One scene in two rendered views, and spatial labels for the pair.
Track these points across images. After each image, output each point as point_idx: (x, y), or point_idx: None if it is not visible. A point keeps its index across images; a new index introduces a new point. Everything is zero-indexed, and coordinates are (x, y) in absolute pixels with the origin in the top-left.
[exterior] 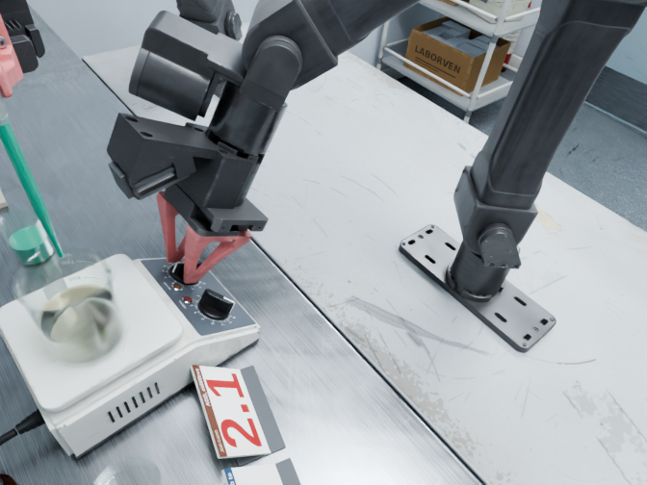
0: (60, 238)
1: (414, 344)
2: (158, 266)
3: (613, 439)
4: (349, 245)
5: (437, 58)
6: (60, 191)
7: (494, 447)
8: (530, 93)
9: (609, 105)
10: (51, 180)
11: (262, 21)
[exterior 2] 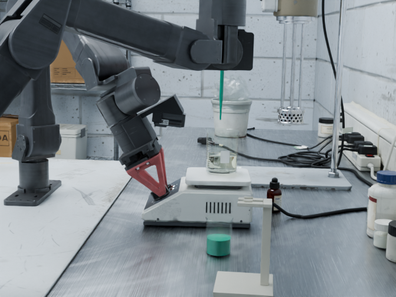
0: (198, 254)
1: (93, 194)
2: (171, 194)
3: (76, 174)
4: (55, 212)
5: None
6: (175, 273)
7: (113, 181)
8: (49, 69)
9: None
10: (174, 280)
11: (122, 53)
